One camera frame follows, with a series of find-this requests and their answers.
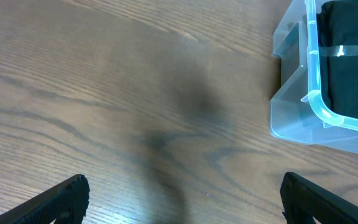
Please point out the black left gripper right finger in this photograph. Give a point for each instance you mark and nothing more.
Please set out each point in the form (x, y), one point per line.
(307, 203)

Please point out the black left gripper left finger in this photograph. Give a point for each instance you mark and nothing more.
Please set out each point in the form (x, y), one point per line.
(65, 203)

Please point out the clear plastic storage container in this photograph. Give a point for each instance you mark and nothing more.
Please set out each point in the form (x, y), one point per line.
(297, 110)

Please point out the black cloth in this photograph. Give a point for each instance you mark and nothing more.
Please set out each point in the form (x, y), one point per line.
(338, 43)

